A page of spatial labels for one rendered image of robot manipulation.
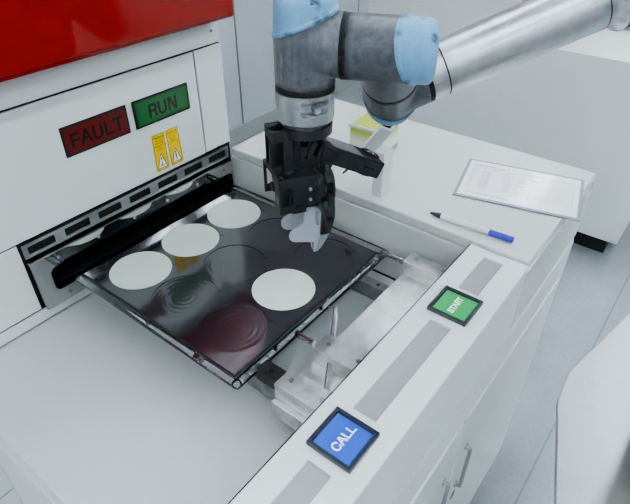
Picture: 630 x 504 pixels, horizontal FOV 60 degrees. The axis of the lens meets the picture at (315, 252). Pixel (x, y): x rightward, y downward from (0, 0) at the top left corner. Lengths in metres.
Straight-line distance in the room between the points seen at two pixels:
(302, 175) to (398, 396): 0.30
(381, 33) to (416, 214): 0.37
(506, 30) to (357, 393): 0.50
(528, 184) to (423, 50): 0.48
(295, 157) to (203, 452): 0.41
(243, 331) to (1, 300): 0.38
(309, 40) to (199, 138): 0.48
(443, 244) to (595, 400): 0.32
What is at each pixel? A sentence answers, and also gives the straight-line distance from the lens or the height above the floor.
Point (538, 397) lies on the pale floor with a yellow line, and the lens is 2.00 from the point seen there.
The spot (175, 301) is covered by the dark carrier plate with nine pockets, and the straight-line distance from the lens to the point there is 0.87.
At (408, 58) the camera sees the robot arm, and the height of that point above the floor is 1.27.
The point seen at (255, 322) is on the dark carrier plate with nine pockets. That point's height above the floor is 0.90.
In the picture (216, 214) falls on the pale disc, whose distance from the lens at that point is 1.05.
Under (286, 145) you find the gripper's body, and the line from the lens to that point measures 0.71.
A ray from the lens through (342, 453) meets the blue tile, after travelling 0.59.
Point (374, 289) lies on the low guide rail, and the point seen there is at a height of 0.85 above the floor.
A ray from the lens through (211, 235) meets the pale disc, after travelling 0.99.
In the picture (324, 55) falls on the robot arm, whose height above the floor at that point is 1.27.
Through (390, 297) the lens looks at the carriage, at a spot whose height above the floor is 0.88.
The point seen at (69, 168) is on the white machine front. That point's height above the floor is 1.06.
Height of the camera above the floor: 1.46
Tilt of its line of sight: 37 degrees down
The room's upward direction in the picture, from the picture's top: straight up
